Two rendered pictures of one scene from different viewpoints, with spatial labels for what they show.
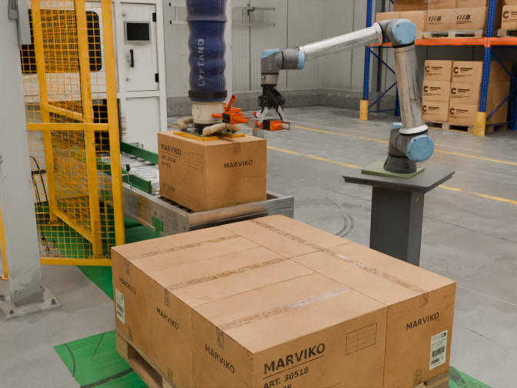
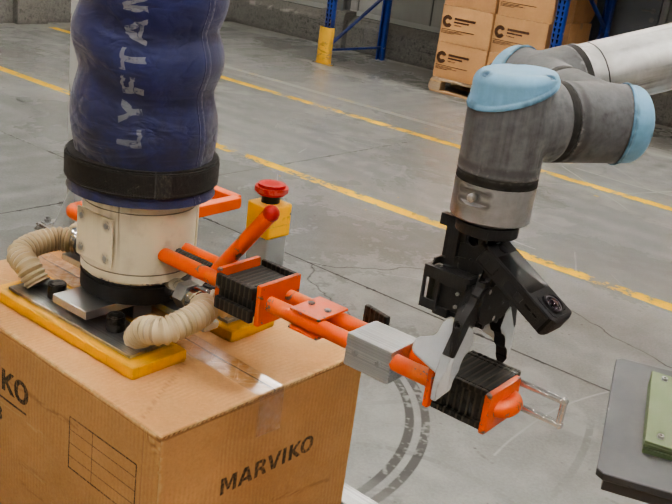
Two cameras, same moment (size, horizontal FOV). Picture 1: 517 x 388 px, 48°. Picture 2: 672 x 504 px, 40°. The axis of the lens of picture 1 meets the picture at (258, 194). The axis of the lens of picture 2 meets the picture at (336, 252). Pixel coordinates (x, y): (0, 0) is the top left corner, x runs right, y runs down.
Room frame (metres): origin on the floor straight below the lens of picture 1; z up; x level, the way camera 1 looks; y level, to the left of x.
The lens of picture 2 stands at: (2.08, 0.38, 1.58)
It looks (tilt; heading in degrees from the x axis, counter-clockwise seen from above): 20 degrees down; 343
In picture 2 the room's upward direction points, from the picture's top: 7 degrees clockwise
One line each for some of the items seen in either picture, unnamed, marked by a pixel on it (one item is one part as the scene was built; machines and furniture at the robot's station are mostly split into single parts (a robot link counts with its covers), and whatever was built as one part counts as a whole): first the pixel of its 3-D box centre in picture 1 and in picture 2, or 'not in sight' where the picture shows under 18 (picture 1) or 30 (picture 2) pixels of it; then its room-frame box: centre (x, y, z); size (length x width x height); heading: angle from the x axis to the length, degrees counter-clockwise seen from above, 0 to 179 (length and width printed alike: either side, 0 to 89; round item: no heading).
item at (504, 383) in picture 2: (271, 125); (471, 391); (2.96, -0.06, 1.08); 0.08 x 0.07 x 0.05; 37
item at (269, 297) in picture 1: (269, 305); not in sight; (2.40, -0.05, 0.34); 1.20 x 1.00 x 0.40; 35
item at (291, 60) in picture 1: (291, 60); (588, 120); (3.01, -0.17, 1.39); 0.12 x 0.12 x 0.09; 8
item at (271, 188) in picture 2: not in sight; (271, 192); (3.88, 0.00, 1.02); 0.07 x 0.07 x 0.04
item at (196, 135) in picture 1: (195, 132); (85, 313); (3.38, 0.37, 0.97); 0.34 x 0.10 x 0.05; 37
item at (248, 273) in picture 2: (232, 118); (257, 290); (3.24, 0.14, 1.08); 0.10 x 0.08 x 0.06; 127
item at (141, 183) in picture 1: (99, 166); not in sight; (4.23, 1.17, 0.60); 1.60 x 0.10 x 0.09; 35
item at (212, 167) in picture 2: (208, 93); (144, 163); (3.44, 0.29, 1.19); 0.23 x 0.23 x 0.04
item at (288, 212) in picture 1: (243, 228); not in sight; (3.12, 0.08, 0.47); 0.70 x 0.03 x 0.15; 125
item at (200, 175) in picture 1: (210, 168); (133, 422); (3.43, 0.29, 0.75); 0.60 x 0.40 x 0.40; 35
